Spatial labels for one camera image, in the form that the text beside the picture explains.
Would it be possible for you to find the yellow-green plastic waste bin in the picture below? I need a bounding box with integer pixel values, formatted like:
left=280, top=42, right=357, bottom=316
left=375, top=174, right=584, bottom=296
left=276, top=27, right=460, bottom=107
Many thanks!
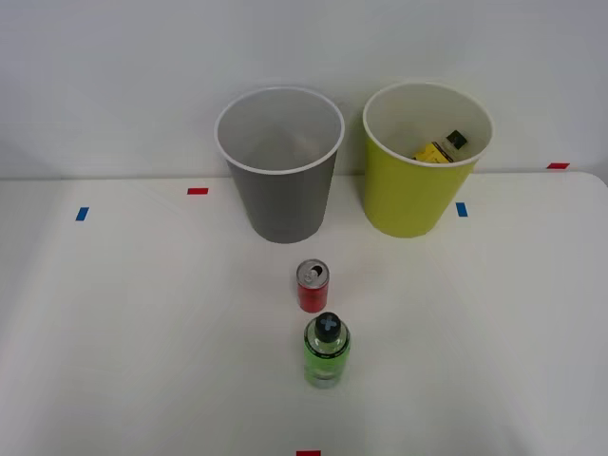
left=362, top=81, right=495, bottom=239

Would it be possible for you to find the red drink can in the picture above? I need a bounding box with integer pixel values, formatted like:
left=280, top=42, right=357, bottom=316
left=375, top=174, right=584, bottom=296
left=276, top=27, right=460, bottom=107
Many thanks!
left=295, top=258, right=332, bottom=314

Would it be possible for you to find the yellow label plastic bottle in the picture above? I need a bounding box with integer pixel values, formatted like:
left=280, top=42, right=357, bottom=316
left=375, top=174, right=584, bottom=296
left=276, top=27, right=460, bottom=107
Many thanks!
left=410, top=128, right=468, bottom=164

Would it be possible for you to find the grey plastic waste bin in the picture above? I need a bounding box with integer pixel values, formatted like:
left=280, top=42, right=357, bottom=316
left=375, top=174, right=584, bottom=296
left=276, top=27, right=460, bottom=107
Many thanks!
left=213, top=85, right=346, bottom=245

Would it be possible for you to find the green label plastic bottle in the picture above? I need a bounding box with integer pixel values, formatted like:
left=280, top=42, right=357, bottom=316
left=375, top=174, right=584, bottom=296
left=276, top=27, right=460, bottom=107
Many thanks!
left=302, top=311, right=352, bottom=390

